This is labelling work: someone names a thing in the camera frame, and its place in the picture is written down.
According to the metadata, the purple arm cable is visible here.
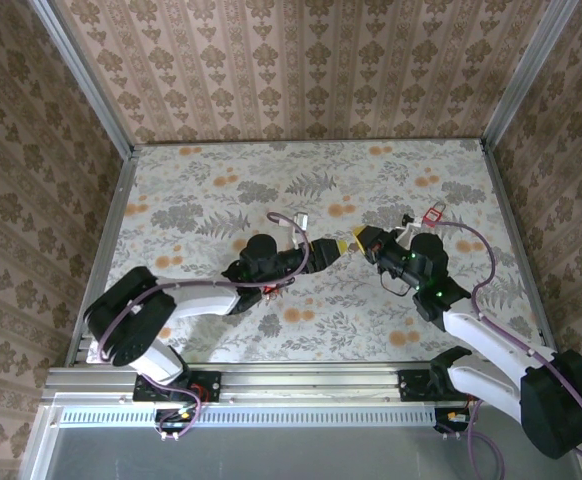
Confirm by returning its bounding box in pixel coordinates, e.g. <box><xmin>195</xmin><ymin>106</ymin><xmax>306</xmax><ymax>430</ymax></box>
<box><xmin>98</xmin><ymin>211</ymin><xmax>310</xmax><ymax>439</ymax></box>
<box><xmin>420</xmin><ymin>221</ymin><xmax>582</xmax><ymax>480</ymax></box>

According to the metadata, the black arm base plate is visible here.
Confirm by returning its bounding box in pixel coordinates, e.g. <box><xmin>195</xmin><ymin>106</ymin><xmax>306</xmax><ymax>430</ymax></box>
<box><xmin>398</xmin><ymin>368</ymin><xmax>491</xmax><ymax>402</ymax></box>
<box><xmin>133</xmin><ymin>370</ymin><xmax>222</xmax><ymax>404</ymax></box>

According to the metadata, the red padlock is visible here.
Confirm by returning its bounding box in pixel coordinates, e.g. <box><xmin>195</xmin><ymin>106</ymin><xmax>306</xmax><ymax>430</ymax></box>
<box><xmin>422</xmin><ymin>199</ymin><xmax>447</xmax><ymax>225</ymax></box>

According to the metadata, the floral patterned table sheet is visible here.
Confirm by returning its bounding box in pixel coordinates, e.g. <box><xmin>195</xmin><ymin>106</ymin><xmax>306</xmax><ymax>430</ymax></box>
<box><xmin>88</xmin><ymin>139</ymin><xmax>547</xmax><ymax>364</ymax></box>

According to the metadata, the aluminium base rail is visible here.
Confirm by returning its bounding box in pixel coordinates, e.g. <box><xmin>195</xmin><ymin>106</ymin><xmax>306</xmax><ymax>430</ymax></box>
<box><xmin>40</xmin><ymin>363</ymin><xmax>492</xmax><ymax>405</ymax></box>

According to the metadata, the aluminium frame post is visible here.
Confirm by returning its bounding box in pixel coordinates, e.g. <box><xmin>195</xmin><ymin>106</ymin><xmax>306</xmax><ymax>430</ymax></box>
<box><xmin>479</xmin><ymin>0</ymin><xmax>581</xmax><ymax>150</ymax></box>
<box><xmin>27</xmin><ymin>0</ymin><xmax>140</xmax><ymax>160</ymax></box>

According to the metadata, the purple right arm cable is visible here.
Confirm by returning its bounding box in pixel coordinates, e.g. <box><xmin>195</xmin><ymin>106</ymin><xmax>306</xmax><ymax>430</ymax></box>
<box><xmin>420</xmin><ymin>221</ymin><xmax>582</xmax><ymax>480</ymax></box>

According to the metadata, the grey slotted cable duct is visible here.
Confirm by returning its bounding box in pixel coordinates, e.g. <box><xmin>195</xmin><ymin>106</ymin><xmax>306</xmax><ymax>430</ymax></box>
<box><xmin>58</xmin><ymin>404</ymin><xmax>442</xmax><ymax>427</ymax></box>

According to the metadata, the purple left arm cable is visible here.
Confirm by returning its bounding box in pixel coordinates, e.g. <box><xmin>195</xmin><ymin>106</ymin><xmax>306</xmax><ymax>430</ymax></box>
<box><xmin>98</xmin><ymin>211</ymin><xmax>310</xmax><ymax>439</ymax></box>

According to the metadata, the black connector bracket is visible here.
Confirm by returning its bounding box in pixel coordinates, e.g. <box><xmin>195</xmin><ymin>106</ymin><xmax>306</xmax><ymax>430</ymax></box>
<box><xmin>433</xmin><ymin>407</ymin><xmax>472</xmax><ymax>434</ymax></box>
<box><xmin>154</xmin><ymin>407</ymin><xmax>207</xmax><ymax>435</ymax></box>

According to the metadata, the aluminium table side rail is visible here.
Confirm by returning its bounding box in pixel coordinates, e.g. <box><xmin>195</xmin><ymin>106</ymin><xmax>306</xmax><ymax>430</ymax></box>
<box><xmin>480</xmin><ymin>143</ymin><xmax>558</xmax><ymax>351</ymax></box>
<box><xmin>68</xmin><ymin>147</ymin><xmax>141</xmax><ymax>371</ymax></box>

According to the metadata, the grey metal sheet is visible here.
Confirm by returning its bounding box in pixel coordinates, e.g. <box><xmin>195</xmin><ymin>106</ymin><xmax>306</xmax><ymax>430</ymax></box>
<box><xmin>40</xmin><ymin>424</ymin><xmax>582</xmax><ymax>480</ymax></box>

